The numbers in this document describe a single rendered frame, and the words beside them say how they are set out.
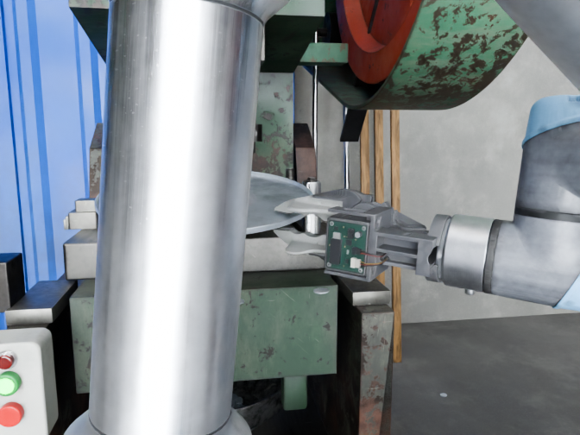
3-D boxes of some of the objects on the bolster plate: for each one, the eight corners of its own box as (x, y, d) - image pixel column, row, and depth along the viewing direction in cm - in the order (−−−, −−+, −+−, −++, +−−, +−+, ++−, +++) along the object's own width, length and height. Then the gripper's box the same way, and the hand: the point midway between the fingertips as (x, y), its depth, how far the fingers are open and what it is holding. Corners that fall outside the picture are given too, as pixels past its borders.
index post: (321, 234, 86) (322, 178, 84) (304, 234, 85) (304, 178, 84) (318, 230, 88) (318, 176, 87) (300, 231, 88) (301, 176, 86)
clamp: (160, 227, 92) (158, 170, 90) (64, 230, 89) (59, 172, 88) (163, 221, 98) (161, 168, 96) (72, 223, 95) (68, 169, 94)
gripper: (439, 206, 47) (248, 183, 57) (428, 311, 49) (245, 270, 59) (457, 196, 54) (285, 177, 64) (446, 286, 56) (281, 255, 66)
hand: (286, 220), depth 63 cm, fingers closed
